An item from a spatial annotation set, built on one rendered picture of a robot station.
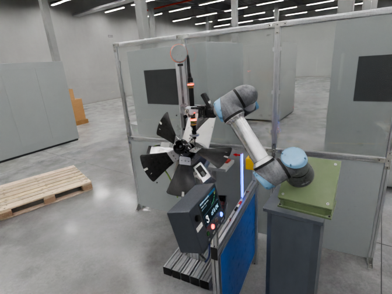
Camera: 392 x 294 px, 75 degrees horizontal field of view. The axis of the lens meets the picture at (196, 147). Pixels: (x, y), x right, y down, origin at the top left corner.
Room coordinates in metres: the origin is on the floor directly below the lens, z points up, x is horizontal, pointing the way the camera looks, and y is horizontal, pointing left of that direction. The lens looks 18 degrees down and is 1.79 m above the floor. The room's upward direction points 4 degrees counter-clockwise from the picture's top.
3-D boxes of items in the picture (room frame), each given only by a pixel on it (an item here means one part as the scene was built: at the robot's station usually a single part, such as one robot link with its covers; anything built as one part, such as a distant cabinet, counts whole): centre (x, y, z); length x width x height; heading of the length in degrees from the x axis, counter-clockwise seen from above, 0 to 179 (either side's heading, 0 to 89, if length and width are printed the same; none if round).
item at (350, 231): (2.39, -0.34, 0.50); 2.59 x 0.03 x 0.91; 62
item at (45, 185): (3.66, 2.45, 0.07); 1.20 x 1.00 x 0.15; 128
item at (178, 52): (2.47, 0.09, 1.88); 0.16 x 0.07 x 0.16; 97
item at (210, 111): (1.71, -0.09, 1.47); 0.12 x 0.08 x 0.09; 62
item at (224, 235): (1.50, -0.27, 0.82); 0.90 x 0.04 x 0.08; 152
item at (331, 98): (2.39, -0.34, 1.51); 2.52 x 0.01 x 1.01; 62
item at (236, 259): (1.50, -0.27, 0.45); 0.82 x 0.02 x 0.66; 152
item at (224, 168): (2.30, -0.15, 0.85); 0.36 x 0.24 x 0.03; 62
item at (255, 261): (1.88, -0.47, 0.39); 0.04 x 0.04 x 0.78; 62
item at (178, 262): (2.00, 0.03, 0.04); 0.62 x 0.45 x 0.08; 152
